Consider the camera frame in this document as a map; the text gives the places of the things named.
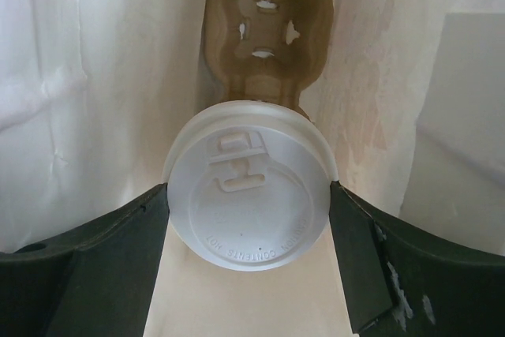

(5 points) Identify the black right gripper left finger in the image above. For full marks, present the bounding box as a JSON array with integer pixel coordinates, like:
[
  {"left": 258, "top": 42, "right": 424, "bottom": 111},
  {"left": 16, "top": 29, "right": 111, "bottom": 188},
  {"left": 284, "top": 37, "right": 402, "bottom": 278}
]
[{"left": 1, "top": 184, "right": 170, "bottom": 336}]

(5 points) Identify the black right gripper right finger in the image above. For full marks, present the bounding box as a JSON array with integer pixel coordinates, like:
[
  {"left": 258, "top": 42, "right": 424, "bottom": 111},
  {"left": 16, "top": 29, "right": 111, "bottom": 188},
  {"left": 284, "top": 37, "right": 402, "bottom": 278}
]
[{"left": 329, "top": 182, "right": 504, "bottom": 336}]

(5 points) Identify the white plastic cup lid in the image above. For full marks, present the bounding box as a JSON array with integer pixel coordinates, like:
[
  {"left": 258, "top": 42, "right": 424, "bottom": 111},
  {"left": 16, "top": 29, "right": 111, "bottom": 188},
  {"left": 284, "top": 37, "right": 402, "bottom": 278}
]
[{"left": 163, "top": 100, "right": 339, "bottom": 271}]

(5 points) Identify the brown paper takeout bag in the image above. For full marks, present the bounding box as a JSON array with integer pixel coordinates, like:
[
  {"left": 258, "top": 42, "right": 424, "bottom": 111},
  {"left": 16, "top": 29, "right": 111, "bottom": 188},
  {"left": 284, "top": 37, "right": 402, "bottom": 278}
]
[{"left": 1, "top": 0, "right": 504, "bottom": 336}]

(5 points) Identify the brown cardboard carrier single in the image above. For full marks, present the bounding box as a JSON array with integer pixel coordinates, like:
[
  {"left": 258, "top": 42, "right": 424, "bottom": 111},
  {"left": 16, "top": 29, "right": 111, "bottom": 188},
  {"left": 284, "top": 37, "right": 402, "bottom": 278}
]
[{"left": 203, "top": 0, "right": 334, "bottom": 114}]

